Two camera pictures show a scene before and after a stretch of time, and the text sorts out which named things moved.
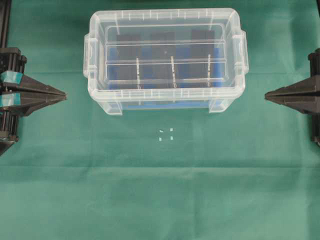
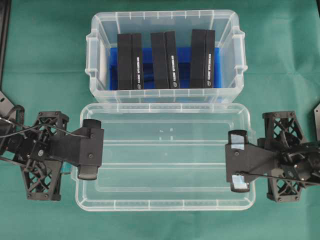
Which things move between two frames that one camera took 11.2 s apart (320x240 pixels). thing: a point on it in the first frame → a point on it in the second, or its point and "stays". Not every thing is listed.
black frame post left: x=5 y=5 stays
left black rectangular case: x=129 y=61 stays
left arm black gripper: x=13 y=100 → x=40 y=152
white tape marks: x=171 y=137 stays
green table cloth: x=74 y=172 stays
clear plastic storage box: x=165 y=71 stays
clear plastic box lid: x=165 y=55 → x=164 y=157
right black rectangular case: x=202 y=58 stays
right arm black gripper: x=310 y=85 → x=284 y=159
